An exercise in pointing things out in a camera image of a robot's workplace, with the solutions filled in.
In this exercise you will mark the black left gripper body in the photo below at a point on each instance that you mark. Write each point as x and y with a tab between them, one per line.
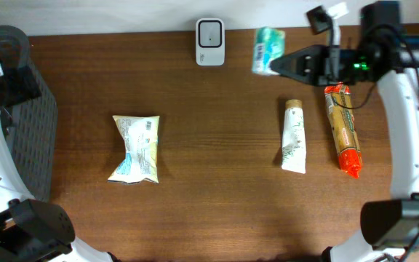
15	89

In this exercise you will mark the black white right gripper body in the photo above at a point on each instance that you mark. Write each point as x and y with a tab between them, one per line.
340	68

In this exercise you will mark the orange spaghetti packet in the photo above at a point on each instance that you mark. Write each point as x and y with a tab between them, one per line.
340	115

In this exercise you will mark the teal small packet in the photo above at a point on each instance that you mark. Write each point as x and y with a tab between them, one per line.
269	45

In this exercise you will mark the white cream tube gold cap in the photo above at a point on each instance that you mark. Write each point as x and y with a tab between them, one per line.
293	138

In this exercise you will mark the white snack bag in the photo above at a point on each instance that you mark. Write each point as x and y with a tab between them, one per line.
140	135

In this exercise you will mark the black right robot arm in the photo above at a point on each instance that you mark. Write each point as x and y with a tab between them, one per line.
389	58

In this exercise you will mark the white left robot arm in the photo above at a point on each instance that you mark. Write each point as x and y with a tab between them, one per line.
30	230

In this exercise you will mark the white barcode scanner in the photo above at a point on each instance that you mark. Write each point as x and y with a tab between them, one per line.
210	42

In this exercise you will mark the dark grey plastic basket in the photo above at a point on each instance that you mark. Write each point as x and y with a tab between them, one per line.
29	129

